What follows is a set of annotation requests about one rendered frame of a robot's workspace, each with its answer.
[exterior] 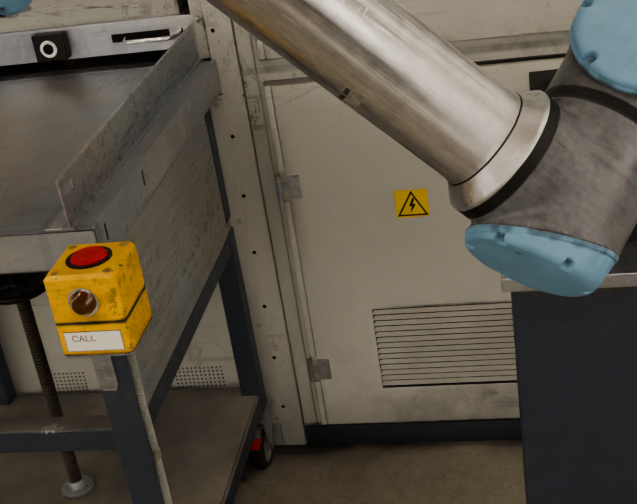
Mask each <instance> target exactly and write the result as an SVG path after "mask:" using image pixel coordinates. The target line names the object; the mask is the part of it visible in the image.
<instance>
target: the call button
mask: <svg viewBox="0 0 637 504"><path fill-rule="evenodd" d="M106 256H107V250H106V249H104V248H102V247H100V246H89V247H85V248H82V249H79V250H78V251H76V252H75V253H74V254H73V255H72V256H71V258H70V262H71V263H72V264H74V265H78V266H83V265H89V264H93V263H96V262H98V261H100V260H102V259H104V258H105V257H106Z"/></svg>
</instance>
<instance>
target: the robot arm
mask: <svg viewBox="0 0 637 504"><path fill-rule="evenodd" d="M31 1H32V0H0V18H14V17H17V16H18V15H19V14H20V13H24V12H27V11H30V10H31V9H32V8H31V7H30V6H29V4H30V3H31ZM206 1H207V2H209V3H210V4H211V5H213V6H214V7H215V8H217V9H218V10H220V11H221V12H222V13H224V14H225V15H226V16H228V17H229V18H230V19H232V20H233V21H234V22H236V23H237V24H238V25H240V26H241V27H242V28H244V29H245V30H246V31H248V32H249V33H251V34H252V35H253V36H255V37H256V38H257V39H259V40H260V41H261V42H263V43H264V44H265V45H267V46H268V47H269V48H271V49H272V50H273V51H275V52H276V53H277V54H279V55H280V56H282V57H283V58H284V59H286V60H287V61H288V62H290V63H291V64H292V65H294V66H295V67H296V68H298V69H299V70H300V71H302V72H303V73H304V74H306V75H307V76H308V77H310V78H311V79H313V80H314V81H315V82H317V83H318V84H319V85H321V86H322V87H323V88H325V89H326V90H327V91H329V92H330V93H331V94H333V95H334V96H335V97H337V98H338V99H339V100H341V101H342V102H344V103H345V104H346V105H348V106H349V107H350V108H352V109H353V110H354V111H356V112H357V113H358V114H360V115H361V116H362V117H364V118H365V119H366V120H368V121H369V122H371V123H372V124H373V125H375V126H376V127H377V128H379V129H380V130H381V131H383V132H384V133H385V134H387V135H388V136H389V137H391V138H392V139H393V140H395V141H396V142H397V143H399V144H400V145H402V146H403V147H404V148H406V149H407V150H408V151H410V152H411V153H412V154H414V155H415V156H416V157H418V158H419V159H420V160H422V161H423V162H424V163H426V164H427V165H428V166H430V167H431V168H433V169H434V170H435V171H437V172H438V173H439V174H441V175H442V176H443V177H445V178H446V180H447V181H448V191H449V200H450V204H451V206H452V207H453V208H454V209H456V210H457V211H459V212H460V213H461V214H463V215H464V216H465V217H466V218H468V219H469V220H470V221H471V224H470V226H469V227H468V228H467V229H466V231H465V237H464V240H465V241H464V243H465V246H466V248H467V249H468V251H469V252H470V253H471V254H472V255H473V256H474V257H475V258H476V259H477V260H479V261H480V262H481V263H483V264H484V265H486V266H487V267H489V268H490V269H492V270H494V271H497V272H499V273H500V274H501V275H503V276H505V277H507V278H509V279H511V280H513V281H515V282H517V283H520V284H522V285H525V286H527V287H530V288H533V289H536V290H539V291H543V292H546V293H550V294H554V295H560V296H567V297H580V296H586V295H589V294H591V293H593V292H594V291H596V290H597V289H598V288H599V287H600V286H601V284H602V282H603V281H604V279H605V278H606V276H607V275H608V273H609V271H610V270H611V268H612V267H613V265H615V264H616V263H617V262H618V260H619V255H620V254H621V252H622V250H623V248H624V246H625V244H626V242H627V240H628V238H629V236H630V234H631V233H632V231H633V229H634V227H635V225H636V223H637V0H584V1H583V2H582V4H581V5H580V7H579V9H578V10H577V13H576V15H575V17H574V19H573V21H572V24H571V27H570V33H569V39H570V45H569V48H568V51H567V53H566V55H565V57H564V59H563V61H562V63H561V65H560V67H559V68H558V70H557V72H556V74H555V75H554V77H553V79H552V81H551V83H550V84H549V86H548V88H547V90H546V91H545V92H543V91H541V90H533V91H527V92H521V93H513V92H511V91H510V90H509V89H507V88H506V87H505V86H504V85H502V84H501V83H500V82H499V81H497V80H496V79H495V78H494V77H492V76H491V75H490V74H488V73H487V72H486V71H485V70H483V69H482V68H481V67H480V66H478V65H477V64H476V63H474V62H473V61H472V60H471V59H469V58H468V57H467V56H466V55H464V54H463V53H462V52H460V51H459V50H458V49H457V48H455V47H454V46H453V45H452V44H450V43H449V42H448V41H446V40H445V39H444V38H443V37H441V36H440V35H439V34H438V33H436V32H435V31H434V30H432V29H431V28H430V27H429V26H427V25H426V24H425V23H424V22H422V21H421V20H420V19H418V18H417V17H416V16H415V15H413V14H412V13H411V12H410V11H408V10H407V9H406V8H404V7H403V6H402V5H401V4H399V3H398V2H397V1H396V0H206Z"/></svg>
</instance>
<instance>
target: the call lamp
mask: <svg viewBox="0 0 637 504"><path fill-rule="evenodd" d="M67 302H68V305H69V307H70V309H71V310H72V311H73V312H74V313H76V314H77V315H80V316H86V317H87V316H92V315H93V314H95V313H96V312H97V310H98V308H99V300H98V297H97V296H96V294H95V293H94V292H92V291H91V290H89V289H87V288H82V287H79V288H75V289H73V290H72V291H71V292H70V293H69V295H68V298H67Z"/></svg>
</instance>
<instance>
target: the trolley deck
mask: <svg viewBox="0 0 637 504"><path fill-rule="evenodd" d="M151 68H152V67H147V68H136V69H126V70H116V71H106V72H96V73H85V74H75V75H65V76H55V77H44V78H34V79H24V80H14V81H3V82H0V275H5V274H21V273H37V272H50V270H51V269H52V268H53V266H54V265H55V263H56V262H57V261H58V259H59V258H60V257H61V255H62V254H63V253H64V251H65V250H66V249H67V247H68V246H69V245H80V244H96V243H111V242H122V241H123V240H124V238H125V237H126V235H127V234H128V232H129V231H130V229H131V228H132V226H133V224H134V223H135V221H136V220H137V218H138V217H139V215H140V214H141V212H142V211H143V209H144V208H145V206H146V205H147V203H148V202H149V200H150V198H151V197H152V195H153V194H154V192H155V191H156V189H157V188H158V186H159V185H160V183H161V182H162V180H163V179H164V177H165V175H166V174H167V172H168V171H169V169H170V168H171V166H172V165H173V163H174V162H175V160H176V159H177V157H178V156H179V154H180V152H181V151H182V149H183V148H184V146H185V145H186V143H187V142H188V140H189V139H190V137H191V136H192V134H193V133H194V131H195V130H196V128H197V126H198V125H199V123H200V122H201V120H202V119H203V117H204V116H205V114H206V113H207V111H208V110H209V108H210V107H211V105H212V103H213V102H214V100H215V99H216V97H217V96H218V94H219V93H220V91H221V88H220V83H219V77H218V72H217V67H216V62H215V59H213V60H212V61H208V62H200V64H199V65H198V66H197V68H196V69H195V70H194V72H193V73H192V74H191V76H190V77H189V78H188V80H187V81H186V82H185V84H184V85H183V86H182V88H181V89H180V90H179V92H178V93H177V94H176V96H175V97H174V98H173V100H172V101H171V102H170V104H169V105H168V106H167V108H166V109H165V110H164V112H163V113H162V114H161V116H160V117H159V118H158V120H157V121H156V122H155V124H154V125H153V126H152V128H151V129H150V130H149V132H148V133H147V134H146V136H145V137H144V138H143V140H142V141H141V142H140V144H139V145H138V146H137V148H136V149H135V150H134V152H133V153H132V154H131V156H130V157H129V158H128V160H127V161H126V162H125V164H124V165H123V166H122V168H121V169H120V170H119V172H118V173H117V174H116V176H115V177H114V178H113V180H112V181H111V182H110V184H109V185H108V186H107V187H106V189H105V190H104V191H103V193H102V194H101V195H100V197H99V198H98V199H97V201H96V202H95V203H94V205H93V206H92V207H91V209H90V210H89V211H88V213H87V214H86V215H85V217H84V218H83V219H82V221H81V222H80V223H79V225H78V226H77V227H76V229H75V230H70V231H56V232H45V231H44V229H45V228H46V227H47V225H48V224H49V223H50V222H51V220H52V219H53V218H54V217H55V215H56V214H57V213H58V212H59V211H60V209H61V208H62V204H61V201H60V197H59V193H58V190H57V186H56V182H55V180H56V179H57V177H58V176H59V175H60V174H61V173H62V172H63V170H64V169H65V168H66V167H67V166H68V165H69V164H70V162H71V161H72V160H73V159H74V158H75V157H76V155H77V154H78V153H79V152H80V151H81V150H82V148H83V147H84V146H85V145H86V144H87V143H88V141H89V140H90V139H91V138H92V137H93V136H94V135H95V133H96V132H97V131H98V130H99V129H100V128H101V126H102V125H103V124H104V123H105V122H106V121H107V119H108V118H109V117H110V116H111V115H112V114H113V112H114V111H115V110H116V109H117V108H118V107H119V105H120V104H121V103H122V102H123V101H124V100H125V99H126V97H127V96H128V95H129V94H130V93H131V92H132V90H133V89H134V88H135V87H136V86H137V85H138V83H139V82H140V81H141V80H142V79H143V78H144V76H145V75H146V74H147V73H148V72H149V71H150V70H151Z"/></svg>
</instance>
